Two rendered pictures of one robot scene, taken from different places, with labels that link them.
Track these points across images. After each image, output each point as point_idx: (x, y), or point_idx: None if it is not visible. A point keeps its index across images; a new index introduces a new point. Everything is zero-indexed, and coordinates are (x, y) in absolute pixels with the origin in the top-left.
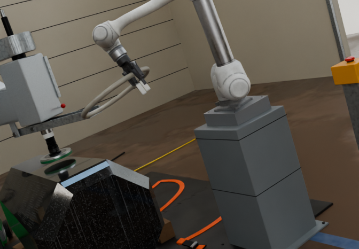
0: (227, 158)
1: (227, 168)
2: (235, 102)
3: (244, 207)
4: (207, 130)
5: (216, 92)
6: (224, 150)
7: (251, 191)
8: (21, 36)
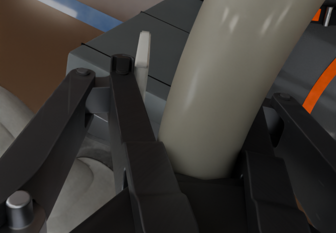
0: (154, 52)
1: (171, 49)
2: (78, 153)
3: (183, 20)
4: (166, 100)
5: (97, 187)
6: (150, 60)
7: (143, 16)
8: None
